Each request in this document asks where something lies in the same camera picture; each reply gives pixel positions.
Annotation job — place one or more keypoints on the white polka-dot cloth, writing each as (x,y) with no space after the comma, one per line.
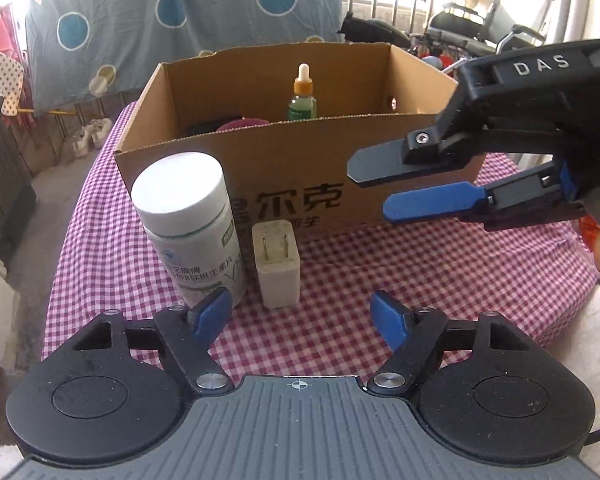
(0,80)

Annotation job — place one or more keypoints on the blue sheet with circles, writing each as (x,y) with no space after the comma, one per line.
(205,20)

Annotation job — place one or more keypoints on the purple checked tablecloth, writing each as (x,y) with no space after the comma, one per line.
(430,285)

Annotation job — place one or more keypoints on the black padded seat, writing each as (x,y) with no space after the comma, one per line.
(370,30)

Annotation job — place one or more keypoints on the brown cardboard box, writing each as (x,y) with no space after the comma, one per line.
(305,160)

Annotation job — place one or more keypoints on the green dropper bottle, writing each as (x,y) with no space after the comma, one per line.
(302,107)

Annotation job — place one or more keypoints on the white pill bottle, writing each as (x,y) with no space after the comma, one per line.
(180,195)

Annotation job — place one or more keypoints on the white fleece blanket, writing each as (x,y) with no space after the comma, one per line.
(595,350)

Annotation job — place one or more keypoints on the black wheelchair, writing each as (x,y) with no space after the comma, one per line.
(455,22)

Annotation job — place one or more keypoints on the pink plastic lid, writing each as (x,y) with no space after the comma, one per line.
(242,124)

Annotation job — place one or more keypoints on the yellow rod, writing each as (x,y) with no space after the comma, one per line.
(50,111)

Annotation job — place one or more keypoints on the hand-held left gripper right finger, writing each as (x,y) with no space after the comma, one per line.
(390,317)

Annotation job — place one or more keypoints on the white charger plug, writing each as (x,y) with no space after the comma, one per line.
(277,275)

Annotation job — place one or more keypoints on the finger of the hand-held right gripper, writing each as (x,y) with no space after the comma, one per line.
(380,162)
(430,202)

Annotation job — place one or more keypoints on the dark grey cabinet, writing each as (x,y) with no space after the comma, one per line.
(0,175)

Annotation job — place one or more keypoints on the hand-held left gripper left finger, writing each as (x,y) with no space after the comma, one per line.
(210,315)

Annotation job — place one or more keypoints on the white shoe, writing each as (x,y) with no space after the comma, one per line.
(101,132)
(82,142)

